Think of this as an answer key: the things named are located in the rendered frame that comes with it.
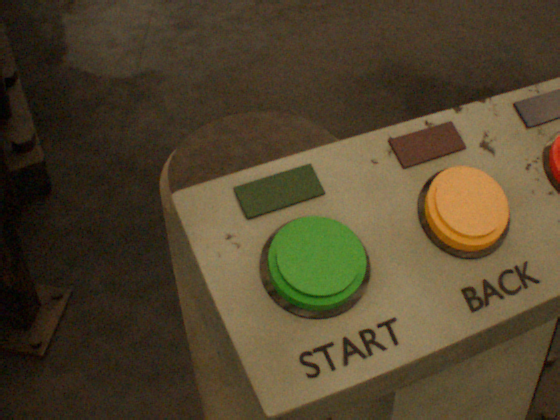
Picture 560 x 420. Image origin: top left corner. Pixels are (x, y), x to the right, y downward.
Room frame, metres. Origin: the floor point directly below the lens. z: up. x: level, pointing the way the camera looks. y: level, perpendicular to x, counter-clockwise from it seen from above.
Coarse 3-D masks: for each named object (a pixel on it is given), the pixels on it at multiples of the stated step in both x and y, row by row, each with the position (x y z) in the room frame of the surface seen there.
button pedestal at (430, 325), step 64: (384, 128) 0.32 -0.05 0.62; (512, 128) 0.33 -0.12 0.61; (192, 192) 0.29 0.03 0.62; (384, 192) 0.29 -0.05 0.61; (512, 192) 0.29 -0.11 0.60; (192, 256) 0.26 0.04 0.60; (256, 256) 0.26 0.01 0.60; (384, 256) 0.26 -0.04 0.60; (448, 256) 0.26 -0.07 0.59; (512, 256) 0.26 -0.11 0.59; (256, 320) 0.23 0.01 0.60; (320, 320) 0.23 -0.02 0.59; (384, 320) 0.23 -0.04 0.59; (448, 320) 0.23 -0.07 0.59; (512, 320) 0.24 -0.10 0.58; (256, 384) 0.21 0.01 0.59; (320, 384) 0.21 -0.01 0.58; (384, 384) 0.22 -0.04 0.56; (448, 384) 0.24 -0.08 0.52; (512, 384) 0.26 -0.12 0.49
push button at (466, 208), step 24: (456, 168) 0.30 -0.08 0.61; (432, 192) 0.28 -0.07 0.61; (456, 192) 0.28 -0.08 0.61; (480, 192) 0.28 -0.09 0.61; (432, 216) 0.27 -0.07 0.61; (456, 216) 0.27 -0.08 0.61; (480, 216) 0.27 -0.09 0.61; (504, 216) 0.27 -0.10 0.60; (456, 240) 0.26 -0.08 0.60; (480, 240) 0.26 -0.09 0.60
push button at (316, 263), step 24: (288, 240) 0.26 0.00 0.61; (312, 240) 0.26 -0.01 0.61; (336, 240) 0.26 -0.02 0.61; (288, 264) 0.25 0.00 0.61; (312, 264) 0.25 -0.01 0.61; (336, 264) 0.25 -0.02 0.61; (360, 264) 0.25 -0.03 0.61; (288, 288) 0.24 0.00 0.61; (312, 288) 0.24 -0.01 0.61; (336, 288) 0.24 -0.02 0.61
